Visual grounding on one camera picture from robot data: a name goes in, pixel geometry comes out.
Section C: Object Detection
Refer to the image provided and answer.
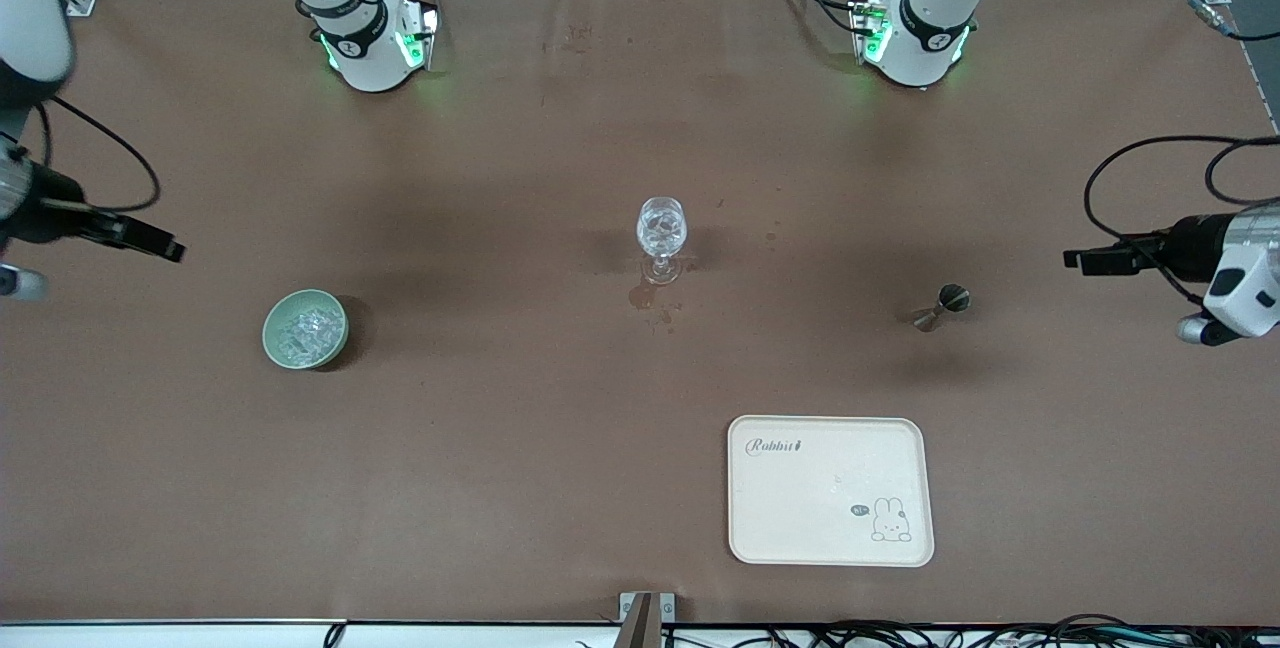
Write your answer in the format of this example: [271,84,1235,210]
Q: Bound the steel double jigger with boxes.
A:
[913,285,972,332]

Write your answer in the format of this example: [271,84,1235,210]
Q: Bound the clear ice cubes pile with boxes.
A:
[277,306,341,361]

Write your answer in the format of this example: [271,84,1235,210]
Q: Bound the clear stemmed wine glass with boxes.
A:
[637,196,691,286]

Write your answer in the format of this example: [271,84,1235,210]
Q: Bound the pale green ceramic bowl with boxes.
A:
[262,289,349,370]

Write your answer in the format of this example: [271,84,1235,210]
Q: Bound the cream rabbit print tray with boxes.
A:
[727,415,935,567]

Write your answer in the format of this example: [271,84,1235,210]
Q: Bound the brown table cover sheet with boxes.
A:
[0,0,1280,626]

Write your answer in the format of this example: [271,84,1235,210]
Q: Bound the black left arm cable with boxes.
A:
[1085,0,1280,304]

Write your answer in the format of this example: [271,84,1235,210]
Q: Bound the black cable bundle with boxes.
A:
[660,614,1280,648]

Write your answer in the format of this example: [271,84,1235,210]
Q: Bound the grey metal camera bracket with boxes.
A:
[619,592,676,648]

